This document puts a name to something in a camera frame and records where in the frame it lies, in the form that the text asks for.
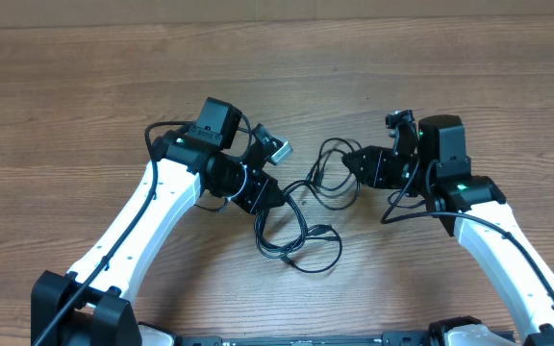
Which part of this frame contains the black USB cable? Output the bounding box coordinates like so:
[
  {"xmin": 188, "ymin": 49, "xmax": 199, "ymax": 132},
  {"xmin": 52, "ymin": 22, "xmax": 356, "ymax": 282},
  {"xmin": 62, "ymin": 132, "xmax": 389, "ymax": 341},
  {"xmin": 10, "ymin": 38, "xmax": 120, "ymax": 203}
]
[{"xmin": 252, "ymin": 136, "xmax": 364, "ymax": 275}]

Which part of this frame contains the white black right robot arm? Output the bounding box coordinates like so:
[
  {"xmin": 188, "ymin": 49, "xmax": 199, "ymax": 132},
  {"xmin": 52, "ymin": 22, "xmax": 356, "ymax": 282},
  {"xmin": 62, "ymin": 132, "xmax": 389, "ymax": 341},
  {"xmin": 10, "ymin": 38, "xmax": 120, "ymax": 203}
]
[{"xmin": 342, "ymin": 111, "xmax": 554, "ymax": 345}]

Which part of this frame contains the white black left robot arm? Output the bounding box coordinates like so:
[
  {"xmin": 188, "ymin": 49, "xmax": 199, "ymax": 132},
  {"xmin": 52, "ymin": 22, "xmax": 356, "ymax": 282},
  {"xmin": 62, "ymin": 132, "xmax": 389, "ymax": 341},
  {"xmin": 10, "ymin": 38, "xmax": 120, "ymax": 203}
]
[{"xmin": 31, "ymin": 98, "xmax": 292, "ymax": 346}]

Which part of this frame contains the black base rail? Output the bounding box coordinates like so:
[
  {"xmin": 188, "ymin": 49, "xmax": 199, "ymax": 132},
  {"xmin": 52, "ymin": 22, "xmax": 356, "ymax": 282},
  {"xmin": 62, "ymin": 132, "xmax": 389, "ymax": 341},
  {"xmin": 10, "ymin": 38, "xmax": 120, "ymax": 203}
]
[{"xmin": 132, "ymin": 314, "xmax": 516, "ymax": 346}]

